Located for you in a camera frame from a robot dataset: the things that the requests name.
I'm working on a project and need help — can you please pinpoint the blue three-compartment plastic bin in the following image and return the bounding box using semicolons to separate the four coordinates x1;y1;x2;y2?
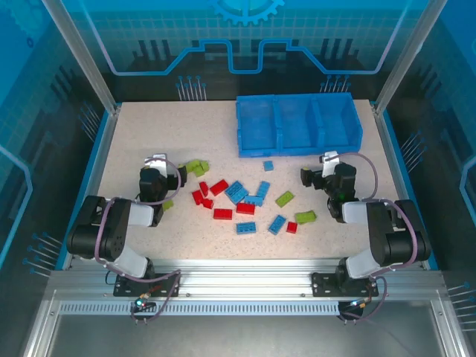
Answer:
235;92;364;159

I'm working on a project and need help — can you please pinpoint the grey metal tray panel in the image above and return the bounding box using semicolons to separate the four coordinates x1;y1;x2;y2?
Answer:
22;289;469;357

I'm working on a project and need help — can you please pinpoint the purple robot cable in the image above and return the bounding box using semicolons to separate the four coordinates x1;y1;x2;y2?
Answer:
94;158;183;324
336;151;419;324

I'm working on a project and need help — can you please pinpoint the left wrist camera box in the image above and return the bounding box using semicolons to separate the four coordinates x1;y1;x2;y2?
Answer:
144;152;169;178

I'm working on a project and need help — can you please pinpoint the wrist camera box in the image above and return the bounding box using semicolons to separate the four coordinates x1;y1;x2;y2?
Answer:
320;150;340;178
144;152;169;178

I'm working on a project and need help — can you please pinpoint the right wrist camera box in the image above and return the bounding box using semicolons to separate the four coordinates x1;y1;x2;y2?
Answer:
320;150;340;178

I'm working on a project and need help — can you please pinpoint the side frame rail blue trim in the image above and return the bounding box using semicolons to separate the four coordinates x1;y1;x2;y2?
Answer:
371;100;442;271
54;103;123;271

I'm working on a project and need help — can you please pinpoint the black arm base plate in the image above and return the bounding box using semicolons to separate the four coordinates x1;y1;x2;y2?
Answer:
311;271;380;298
113;273;181;298

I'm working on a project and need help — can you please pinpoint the wide aluminium mounting rail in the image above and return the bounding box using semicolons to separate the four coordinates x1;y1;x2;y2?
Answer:
48;258;447;298

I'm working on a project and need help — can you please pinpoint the slotted grey cable duct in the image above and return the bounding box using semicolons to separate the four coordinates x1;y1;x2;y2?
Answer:
57;301;343;317

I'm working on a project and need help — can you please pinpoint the aluminium frame post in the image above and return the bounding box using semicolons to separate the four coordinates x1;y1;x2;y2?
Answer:
41;0;123;116
373;0;450;116

